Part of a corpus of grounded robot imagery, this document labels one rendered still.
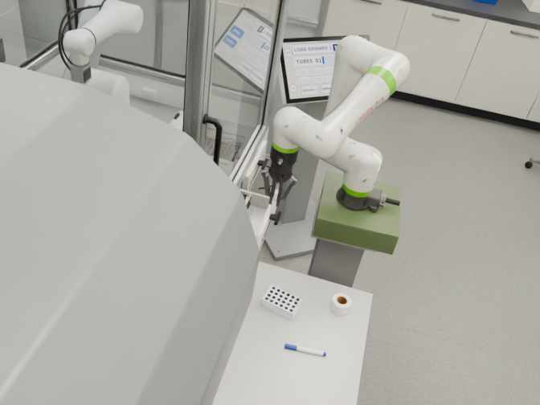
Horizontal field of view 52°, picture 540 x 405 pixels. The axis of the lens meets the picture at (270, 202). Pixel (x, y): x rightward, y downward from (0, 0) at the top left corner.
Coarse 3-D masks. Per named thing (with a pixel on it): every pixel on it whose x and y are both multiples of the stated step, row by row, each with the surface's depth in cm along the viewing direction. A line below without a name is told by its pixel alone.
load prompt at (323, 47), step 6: (294, 48) 269; (300, 48) 270; (306, 48) 271; (312, 48) 273; (318, 48) 274; (324, 48) 275; (330, 48) 277; (294, 54) 269; (300, 54) 270; (306, 54) 271
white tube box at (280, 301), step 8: (272, 288) 200; (280, 288) 199; (264, 296) 195; (272, 296) 196; (280, 296) 197; (288, 296) 198; (296, 296) 197; (264, 304) 195; (272, 304) 193; (280, 304) 194; (288, 304) 195; (296, 304) 196; (280, 312) 193; (288, 312) 191; (296, 312) 194
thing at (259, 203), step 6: (246, 192) 222; (252, 192) 223; (252, 198) 223; (258, 198) 223; (264, 198) 222; (252, 204) 225; (258, 204) 224; (264, 204) 224; (258, 210) 224; (264, 210) 224; (252, 216) 220; (258, 216) 221; (252, 222) 218; (258, 222) 218; (258, 228) 215
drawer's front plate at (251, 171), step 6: (264, 144) 244; (258, 150) 240; (264, 150) 247; (258, 156) 236; (252, 162) 232; (252, 168) 229; (246, 174) 225; (252, 174) 232; (246, 180) 226; (252, 180) 236; (246, 186) 228
